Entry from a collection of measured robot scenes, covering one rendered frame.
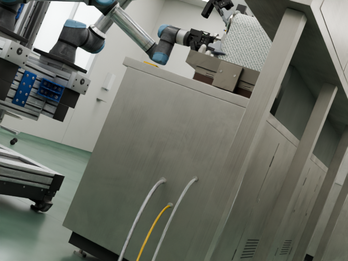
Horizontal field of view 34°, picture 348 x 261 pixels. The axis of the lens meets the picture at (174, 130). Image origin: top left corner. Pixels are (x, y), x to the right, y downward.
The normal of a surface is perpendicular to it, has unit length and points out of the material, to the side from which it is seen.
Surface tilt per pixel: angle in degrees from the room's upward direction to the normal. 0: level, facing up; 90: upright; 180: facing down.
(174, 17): 90
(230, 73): 90
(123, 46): 90
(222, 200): 90
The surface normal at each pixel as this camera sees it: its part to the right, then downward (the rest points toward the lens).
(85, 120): 0.85, 0.33
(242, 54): -0.36, -0.18
